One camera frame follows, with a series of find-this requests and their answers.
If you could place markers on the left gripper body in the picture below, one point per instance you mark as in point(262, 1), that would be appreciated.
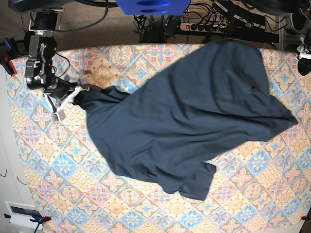
point(304, 55)

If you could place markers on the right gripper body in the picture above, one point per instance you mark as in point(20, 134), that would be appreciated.
point(58, 92)

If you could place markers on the dark blue t-shirt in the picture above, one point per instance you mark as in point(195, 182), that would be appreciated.
point(206, 103)

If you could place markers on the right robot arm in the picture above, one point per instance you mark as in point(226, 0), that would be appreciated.
point(41, 46)

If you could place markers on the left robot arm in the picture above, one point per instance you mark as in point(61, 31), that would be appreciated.
point(285, 8)

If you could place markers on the blue red clamp upper left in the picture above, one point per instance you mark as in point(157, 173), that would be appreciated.
point(5, 61)

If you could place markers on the blue red clamp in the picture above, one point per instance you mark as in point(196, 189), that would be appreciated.
point(36, 219)
point(5, 61)

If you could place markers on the blue red clamp lower left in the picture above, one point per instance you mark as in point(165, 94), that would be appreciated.
point(36, 219)

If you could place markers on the white floor outlet box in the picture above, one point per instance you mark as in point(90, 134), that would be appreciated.
point(21, 209)

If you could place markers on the white power strip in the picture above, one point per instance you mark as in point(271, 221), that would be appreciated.
point(205, 28)

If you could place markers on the patterned colourful tablecloth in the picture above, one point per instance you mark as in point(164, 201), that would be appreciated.
point(258, 186)

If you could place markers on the red clamp lower right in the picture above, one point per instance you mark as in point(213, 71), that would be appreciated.
point(305, 218)

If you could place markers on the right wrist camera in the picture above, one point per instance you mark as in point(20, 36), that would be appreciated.
point(59, 115)

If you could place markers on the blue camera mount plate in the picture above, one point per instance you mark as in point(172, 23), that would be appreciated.
point(153, 7)

